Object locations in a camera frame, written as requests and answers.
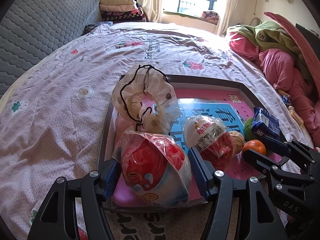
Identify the peeled tan citrus fruit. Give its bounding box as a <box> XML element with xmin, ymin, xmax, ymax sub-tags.
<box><xmin>229</xmin><ymin>131</ymin><xmax>245</xmax><ymax>154</ymax></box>

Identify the blue snack packet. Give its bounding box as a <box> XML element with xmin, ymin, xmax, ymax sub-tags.
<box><xmin>251</xmin><ymin>107</ymin><xmax>280</xmax><ymax>139</ymax></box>

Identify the red white egg toy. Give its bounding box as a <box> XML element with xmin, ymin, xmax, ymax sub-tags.
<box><xmin>183</xmin><ymin>115</ymin><xmax>235</xmax><ymax>171</ymax></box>
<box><xmin>112</xmin><ymin>127</ymin><xmax>192</xmax><ymax>209</ymax></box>

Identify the white sheer scrunchie black trim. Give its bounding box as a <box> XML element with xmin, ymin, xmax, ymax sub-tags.
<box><xmin>112</xmin><ymin>64</ymin><xmax>181</xmax><ymax>134</ymax></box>

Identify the wrapped biscuit pack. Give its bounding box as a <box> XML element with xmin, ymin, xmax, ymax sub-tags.
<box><xmin>288</xmin><ymin>106</ymin><xmax>304</xmax><ymax>127</ymax></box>

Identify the small blue snack wrapper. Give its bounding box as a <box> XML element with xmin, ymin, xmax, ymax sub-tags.
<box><xmin>281</xmin><ymin>95</ymin><xmax>292</xmax><ymax>107</ymax></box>

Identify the pink blue Chinese book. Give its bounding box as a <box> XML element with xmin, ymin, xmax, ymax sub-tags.
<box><xmin>111</xmin><ymin>88</ymin><xmax>282</xmax><ymax>208</ymax></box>

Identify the pink crumpled duvet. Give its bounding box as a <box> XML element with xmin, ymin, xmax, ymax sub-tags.
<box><xmin>227</xmin><ymin>32</ymin><xmax>319</xmax><ymax>147</ymax></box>

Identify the pink floral bed sheet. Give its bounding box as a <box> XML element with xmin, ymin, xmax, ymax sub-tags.
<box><xmin>1</xmin><ymin>23</ymin><xmax>312</xmax><ymax>239</ymax></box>

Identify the black television screen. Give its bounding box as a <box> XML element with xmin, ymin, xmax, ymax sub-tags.
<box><xmin>296</xmin><ymin>23</ymin><xmax>320</xmax><ymax>49</ymax></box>

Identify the pink round cushion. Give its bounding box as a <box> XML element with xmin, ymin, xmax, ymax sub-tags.
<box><xmin>264</xmin><ymin>12</ymin><xmax>320</xmax><ymax>93</ymax></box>

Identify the green blanket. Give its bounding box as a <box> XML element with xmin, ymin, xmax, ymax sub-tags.
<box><xmin>226</xmin><ymin>21</ymin><xmax>312</xmax><ymax>82</ymax></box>

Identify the dark cardboard box lid tray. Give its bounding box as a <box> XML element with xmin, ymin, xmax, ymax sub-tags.
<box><xmin>98</xmin><ymin>75</ymin><xmax>265</xmax><ymax>213</ymax></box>

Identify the patterned pillow on windowsill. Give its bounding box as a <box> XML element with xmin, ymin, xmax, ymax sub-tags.
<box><xmin>201</xmin><ymin>10</ymin><xmax>220</xmax><ymax>24</ymax></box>

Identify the cream curtain right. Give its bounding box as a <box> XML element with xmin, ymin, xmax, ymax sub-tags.
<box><xmin>214</xmin><ymin>0</ymin><xmax>239</xmax><ymax>36</ymax></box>

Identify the grey quilted headboard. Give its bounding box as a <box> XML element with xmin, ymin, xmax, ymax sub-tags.
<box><xmin>1</xmin><ymin>0</ymin><xmax>101</xmax><ymax>95</ymax></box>

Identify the folded blankets stack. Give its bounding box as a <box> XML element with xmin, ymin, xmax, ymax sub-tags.
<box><xmin>99</xmin><ymin>0</ymin><xmax>148</xmax><ymax>24</ymax></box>

